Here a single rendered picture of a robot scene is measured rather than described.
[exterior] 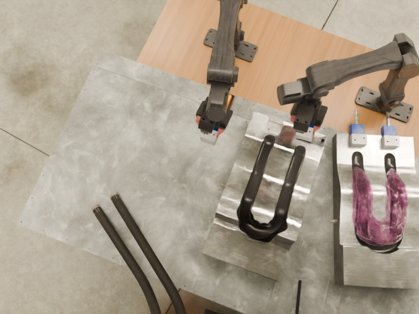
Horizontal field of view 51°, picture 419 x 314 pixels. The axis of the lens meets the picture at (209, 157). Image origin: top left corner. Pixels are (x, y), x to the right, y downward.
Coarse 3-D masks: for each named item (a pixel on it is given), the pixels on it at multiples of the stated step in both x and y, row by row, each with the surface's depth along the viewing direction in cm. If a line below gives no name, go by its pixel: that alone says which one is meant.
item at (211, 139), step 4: (216, 128) 143; (212, 132) 141; (216, 132) 141; (200, 136) 141; (204, 136) 141; (208, 136) 141; (212, 136) 141; (204, 140) 144; (208, 140) 142; (212, 140) 141; (216, 140) 145; (212, 144) 144
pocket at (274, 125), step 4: (268, 120) 152; (272, 120) 151; (276, 120) 151; (268, 124) 152; (272, 124) 152; (276, 124) 152; (280, 124) 151; (268, 128) 151; (272, 128) 151; (276, 128) 151; (280, 128) 151; (280, 132) 151
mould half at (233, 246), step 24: (264, 120) 149; (288, 144) 147; (312, 144) 147; (240, 168) 146; (312, 168) 145; (240, 192) 140; (264, 192) 142; (216, 216) 142; (264, 216) 137; (288, 216) 137; (216, 240) 142; (240, 240) 142; (288, 240) 137; (240, 264) 140; (264, 264) 140
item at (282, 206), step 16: (272, 144) 147; (256, 160) 146; (256, 176) 145; (288, 176) 145; (256, 192) 141; (288, 192) 143; (240, 208) 141; (288, 208) 139; (240, 224) 139; (256, 224) 136; (272, 224) 140
